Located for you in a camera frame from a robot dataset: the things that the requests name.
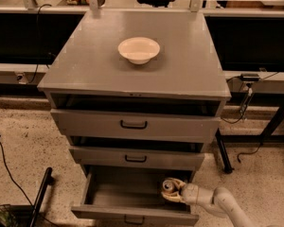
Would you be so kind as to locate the grey middle drawer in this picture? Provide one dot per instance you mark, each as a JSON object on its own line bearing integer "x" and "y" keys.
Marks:
{"x": 142, "y": 158}

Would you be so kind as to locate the grey bottom drawer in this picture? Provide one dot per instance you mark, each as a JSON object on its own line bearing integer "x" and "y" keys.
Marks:
{"x": 133, "y": 196}

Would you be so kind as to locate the black floor stand leg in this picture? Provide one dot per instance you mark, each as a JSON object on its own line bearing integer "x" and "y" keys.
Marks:
{"x": 46, "y": 182}

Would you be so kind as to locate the orange soda can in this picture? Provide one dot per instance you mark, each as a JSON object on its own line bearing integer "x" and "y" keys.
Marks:
{"x": 169, "y": 186}

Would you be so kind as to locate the grey drawer cabinet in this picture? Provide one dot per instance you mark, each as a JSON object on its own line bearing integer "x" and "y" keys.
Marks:
{"x": 185, "y": 78}

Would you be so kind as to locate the black power adapter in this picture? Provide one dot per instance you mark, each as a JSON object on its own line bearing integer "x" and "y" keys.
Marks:
{"x": 249, "y": 77}

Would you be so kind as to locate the black wire basket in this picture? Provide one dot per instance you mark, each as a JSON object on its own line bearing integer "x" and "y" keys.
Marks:
{"x": 7, "y": 218}

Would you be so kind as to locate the white bowl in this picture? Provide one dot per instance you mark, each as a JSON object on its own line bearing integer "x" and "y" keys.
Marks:
{"x": 139, "y": 50}

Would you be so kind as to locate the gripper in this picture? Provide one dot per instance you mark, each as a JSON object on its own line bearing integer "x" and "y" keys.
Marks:
{"x": 190, "y": 193}

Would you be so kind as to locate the grey drawer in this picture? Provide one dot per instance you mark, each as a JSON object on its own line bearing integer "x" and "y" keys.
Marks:
{"x": 137, "y": 126}
{"x": 142, "y": 158}
{"x": 133, "y": 196}

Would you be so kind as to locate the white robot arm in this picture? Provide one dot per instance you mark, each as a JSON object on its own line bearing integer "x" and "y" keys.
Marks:
{"x": 218, "y": 202}

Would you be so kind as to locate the grey top drawer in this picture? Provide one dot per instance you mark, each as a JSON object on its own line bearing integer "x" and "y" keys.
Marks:
{"x": 137, "y": 126}

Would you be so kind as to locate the black table frame leg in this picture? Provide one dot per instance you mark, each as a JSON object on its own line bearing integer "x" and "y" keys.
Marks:
{"x": 265, "y": 137}

